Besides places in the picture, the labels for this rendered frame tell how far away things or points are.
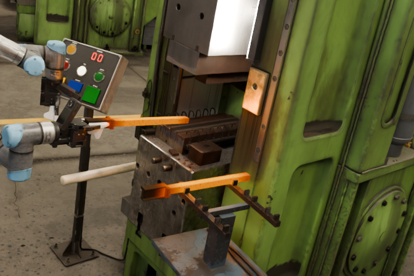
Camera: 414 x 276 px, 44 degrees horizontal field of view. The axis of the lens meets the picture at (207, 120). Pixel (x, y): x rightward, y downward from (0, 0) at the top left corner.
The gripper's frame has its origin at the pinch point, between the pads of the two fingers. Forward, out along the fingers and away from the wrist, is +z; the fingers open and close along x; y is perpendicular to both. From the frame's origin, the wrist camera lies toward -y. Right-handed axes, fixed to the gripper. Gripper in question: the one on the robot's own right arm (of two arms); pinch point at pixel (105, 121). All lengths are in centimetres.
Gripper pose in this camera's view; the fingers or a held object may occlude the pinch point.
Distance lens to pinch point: 188.2
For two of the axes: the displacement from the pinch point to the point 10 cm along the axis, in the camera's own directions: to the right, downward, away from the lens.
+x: 6.4, 3.7, -6.7
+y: -2.0, 9.3, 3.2
